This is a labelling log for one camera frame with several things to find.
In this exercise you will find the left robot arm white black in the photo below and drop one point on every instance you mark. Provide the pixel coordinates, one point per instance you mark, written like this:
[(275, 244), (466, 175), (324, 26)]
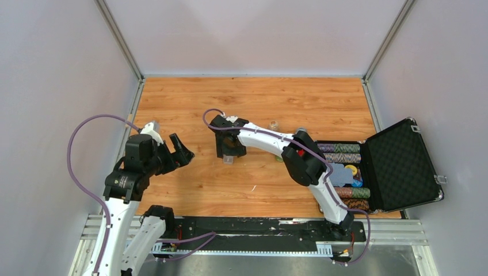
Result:
[(145, 156)]

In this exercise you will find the orange black chip row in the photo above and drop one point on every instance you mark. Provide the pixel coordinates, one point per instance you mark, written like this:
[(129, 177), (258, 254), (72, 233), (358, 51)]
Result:
[(355, 197)]

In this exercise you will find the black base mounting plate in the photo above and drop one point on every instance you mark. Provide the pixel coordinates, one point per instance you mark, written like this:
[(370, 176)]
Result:
[(258, 234)]

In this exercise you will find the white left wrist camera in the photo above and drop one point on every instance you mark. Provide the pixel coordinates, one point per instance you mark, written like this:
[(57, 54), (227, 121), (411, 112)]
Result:
[(152, 129)]

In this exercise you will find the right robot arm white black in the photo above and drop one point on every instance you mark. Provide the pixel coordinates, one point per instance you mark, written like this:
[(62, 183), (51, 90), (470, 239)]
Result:
[(303, 160)]

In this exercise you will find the green purple chip row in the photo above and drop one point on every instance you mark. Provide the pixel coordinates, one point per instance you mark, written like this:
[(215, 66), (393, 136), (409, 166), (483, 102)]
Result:
[(341, 152)]

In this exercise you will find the blue playing card deck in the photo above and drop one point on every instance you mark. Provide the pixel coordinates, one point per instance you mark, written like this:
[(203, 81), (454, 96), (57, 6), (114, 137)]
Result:
[(341, 175)]

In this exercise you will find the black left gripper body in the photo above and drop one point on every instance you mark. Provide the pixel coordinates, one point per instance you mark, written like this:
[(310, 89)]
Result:
[(164, 159)]

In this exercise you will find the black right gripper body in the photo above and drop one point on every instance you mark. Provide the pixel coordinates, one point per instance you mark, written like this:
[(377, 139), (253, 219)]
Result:
[(224, 148)]

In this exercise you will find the black poker chip case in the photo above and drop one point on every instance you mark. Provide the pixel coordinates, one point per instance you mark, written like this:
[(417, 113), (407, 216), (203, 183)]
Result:
[(397, 168)]

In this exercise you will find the green pill bottle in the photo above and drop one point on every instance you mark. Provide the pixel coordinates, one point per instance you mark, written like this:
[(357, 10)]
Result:
[(279, 158)]

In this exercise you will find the red glitter tube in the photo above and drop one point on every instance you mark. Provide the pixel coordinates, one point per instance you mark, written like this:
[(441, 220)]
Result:
[(300, 131)]

